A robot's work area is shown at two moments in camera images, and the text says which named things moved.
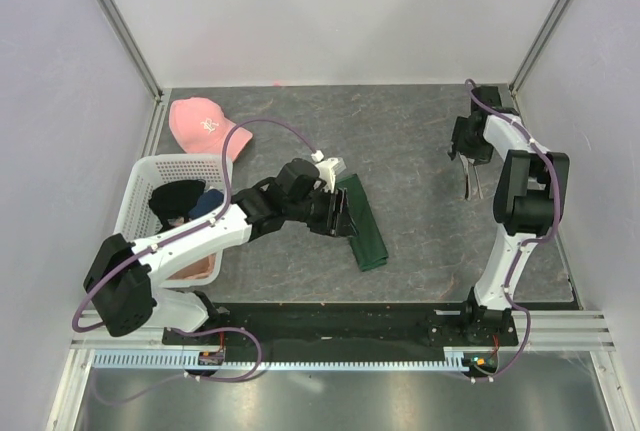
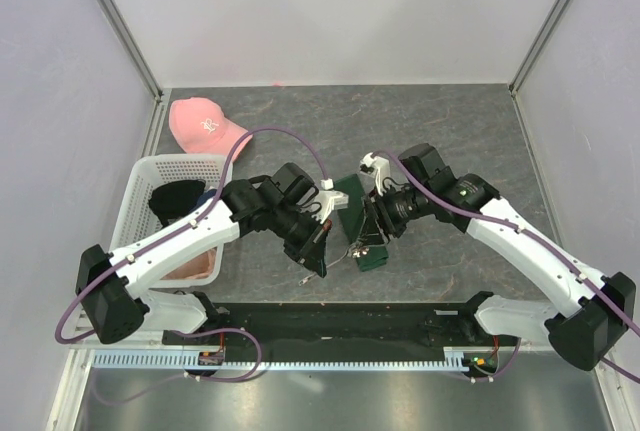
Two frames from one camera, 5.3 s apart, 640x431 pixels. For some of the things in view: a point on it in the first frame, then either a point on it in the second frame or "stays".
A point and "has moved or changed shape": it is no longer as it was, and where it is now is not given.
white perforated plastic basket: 136,219 stays
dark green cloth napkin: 368,244 stays
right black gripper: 482,155 to 378,220
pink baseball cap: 201,125 stays
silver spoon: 478,182 has moved or changed shape
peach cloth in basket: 199,269 stays
